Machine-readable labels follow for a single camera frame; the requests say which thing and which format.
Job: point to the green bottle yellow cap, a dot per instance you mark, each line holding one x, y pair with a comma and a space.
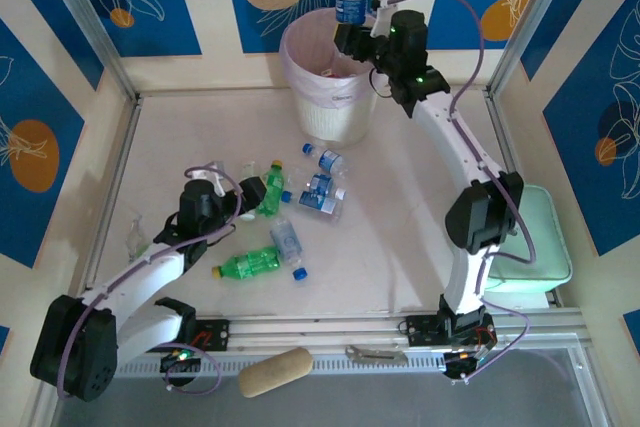
272, 187
247, 262

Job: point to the small bottle dark blue label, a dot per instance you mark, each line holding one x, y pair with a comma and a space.
350, 7

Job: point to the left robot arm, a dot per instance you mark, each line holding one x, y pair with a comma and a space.
140, 277

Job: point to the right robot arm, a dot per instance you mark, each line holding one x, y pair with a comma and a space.
450, 137

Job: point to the white plastic waste bin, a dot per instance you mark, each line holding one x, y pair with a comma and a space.
330, 122

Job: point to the small clear bottle white cap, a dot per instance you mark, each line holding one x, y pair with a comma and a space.
248, 169

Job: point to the clear bottle blue cap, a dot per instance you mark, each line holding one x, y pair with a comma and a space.
320, 204
330, 161
286, 242

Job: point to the crumpled clear green bottle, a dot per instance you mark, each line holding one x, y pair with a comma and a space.
135, 239

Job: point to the beige foam roll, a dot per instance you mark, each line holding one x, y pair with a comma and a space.
275, 372

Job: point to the pale green tray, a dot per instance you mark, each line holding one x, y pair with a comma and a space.
545, 247

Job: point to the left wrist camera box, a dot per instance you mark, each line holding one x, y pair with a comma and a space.
205, 174

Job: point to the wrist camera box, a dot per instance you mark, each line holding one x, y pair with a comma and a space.
382, 9
205, 174

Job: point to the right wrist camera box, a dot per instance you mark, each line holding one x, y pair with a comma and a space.
382, 9

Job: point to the aluminium side rail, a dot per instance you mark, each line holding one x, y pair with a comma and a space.
500, 132
125, 147

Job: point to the aluminium frame post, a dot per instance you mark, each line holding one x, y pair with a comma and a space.
530, 17
85, 12

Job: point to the aluminium front rail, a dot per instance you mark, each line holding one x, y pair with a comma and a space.
320, 329

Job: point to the metal bracket tool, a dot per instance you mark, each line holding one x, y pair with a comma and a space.
375, 356

